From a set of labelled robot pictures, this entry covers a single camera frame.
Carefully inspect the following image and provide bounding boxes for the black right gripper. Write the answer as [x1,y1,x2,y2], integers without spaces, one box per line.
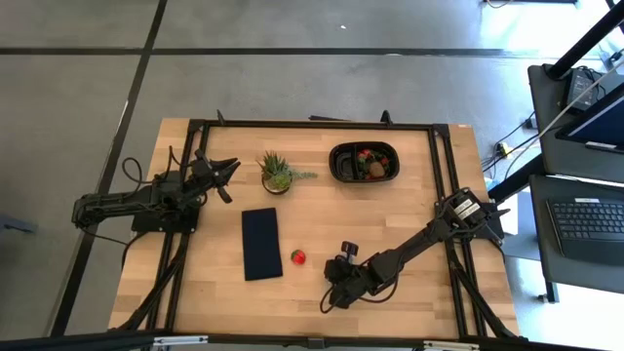
[324,256,380,310]

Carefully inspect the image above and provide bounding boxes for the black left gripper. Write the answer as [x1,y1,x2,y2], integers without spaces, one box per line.
[188,156,242,191]

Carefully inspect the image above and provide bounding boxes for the black plastic tupperware container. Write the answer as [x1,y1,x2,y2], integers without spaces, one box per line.
[328,140,402,184]

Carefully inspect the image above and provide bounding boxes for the potted succulent plant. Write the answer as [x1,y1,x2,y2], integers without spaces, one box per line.
[256,149,319,196]

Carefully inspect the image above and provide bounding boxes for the folded navy cloth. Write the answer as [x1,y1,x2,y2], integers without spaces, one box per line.
[241,207,285,283]

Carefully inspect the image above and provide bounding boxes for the black side desk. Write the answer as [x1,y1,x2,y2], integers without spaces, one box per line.
[526,62,624,185]
[528,174,624,296]

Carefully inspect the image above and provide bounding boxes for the black diagonal strut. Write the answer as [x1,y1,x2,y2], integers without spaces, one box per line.
[487,153,547,205]

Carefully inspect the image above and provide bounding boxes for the black crossbeam with silver brackets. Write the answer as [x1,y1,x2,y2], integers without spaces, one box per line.
[0,330,624,351]

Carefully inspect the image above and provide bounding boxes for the black keyboard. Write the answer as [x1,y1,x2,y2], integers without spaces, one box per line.
[544,196,624,268]

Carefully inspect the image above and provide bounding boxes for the black computer monitor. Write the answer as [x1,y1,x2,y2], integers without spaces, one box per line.
[554,81,624,155]

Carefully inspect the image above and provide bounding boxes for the black power adapter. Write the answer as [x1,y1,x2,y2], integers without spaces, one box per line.
[565,66,608,112]

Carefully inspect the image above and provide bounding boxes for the black upright pole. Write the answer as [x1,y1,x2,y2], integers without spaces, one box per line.
[546,0,624,80]

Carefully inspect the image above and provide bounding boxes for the looped right arm cable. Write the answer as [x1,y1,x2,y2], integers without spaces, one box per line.
[319,286,342,315]

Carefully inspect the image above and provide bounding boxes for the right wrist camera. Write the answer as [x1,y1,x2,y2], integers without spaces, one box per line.
[340,240,361,262]

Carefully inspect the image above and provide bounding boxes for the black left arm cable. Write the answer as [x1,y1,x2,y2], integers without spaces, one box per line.
[119,156,147,185]

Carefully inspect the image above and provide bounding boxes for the white cable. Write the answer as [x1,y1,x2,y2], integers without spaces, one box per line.
[503,58,624,182]

